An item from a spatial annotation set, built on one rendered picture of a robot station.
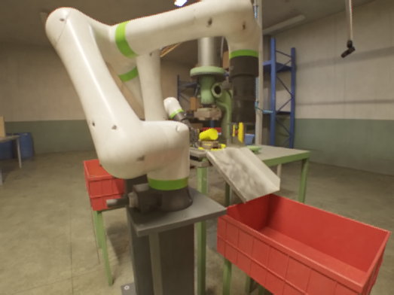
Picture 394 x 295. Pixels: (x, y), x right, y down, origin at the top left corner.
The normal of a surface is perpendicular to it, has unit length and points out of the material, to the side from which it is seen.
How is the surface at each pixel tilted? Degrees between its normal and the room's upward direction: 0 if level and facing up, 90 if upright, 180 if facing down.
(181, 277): 90
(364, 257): 90
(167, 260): 90
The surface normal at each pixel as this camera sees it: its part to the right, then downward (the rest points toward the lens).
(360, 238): -0.83, 0.07
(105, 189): 0.55, 0.11
